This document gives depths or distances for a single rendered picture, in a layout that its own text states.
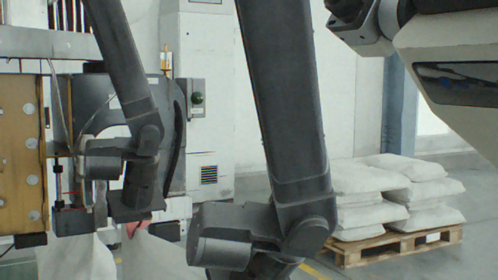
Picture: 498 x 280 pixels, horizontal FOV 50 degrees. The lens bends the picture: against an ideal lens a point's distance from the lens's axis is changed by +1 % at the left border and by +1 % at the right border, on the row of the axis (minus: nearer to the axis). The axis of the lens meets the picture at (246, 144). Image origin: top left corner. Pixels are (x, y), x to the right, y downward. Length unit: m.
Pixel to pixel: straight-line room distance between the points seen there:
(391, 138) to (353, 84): 0.89
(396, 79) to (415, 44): 6.09
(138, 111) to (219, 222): 0.39
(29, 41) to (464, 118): 0.72
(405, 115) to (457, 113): 5.85
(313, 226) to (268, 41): 0.19
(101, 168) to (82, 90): 0.24
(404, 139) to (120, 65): 6.03
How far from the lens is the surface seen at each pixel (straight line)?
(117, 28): 0.86
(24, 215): 1.14
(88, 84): 1.11
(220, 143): 5.05
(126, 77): 0.88
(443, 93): 0.87
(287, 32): 0.41
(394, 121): 6.95
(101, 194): 1.17
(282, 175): 0.48
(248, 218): 0.55
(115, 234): 4.15
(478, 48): 0.77
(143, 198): 0.97
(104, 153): 0.92
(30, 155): 1.11
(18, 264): 2.95
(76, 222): 1.14
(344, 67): 6.55
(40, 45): 1.01
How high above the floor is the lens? 1.35
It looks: 8 degrees down
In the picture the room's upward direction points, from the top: straight up
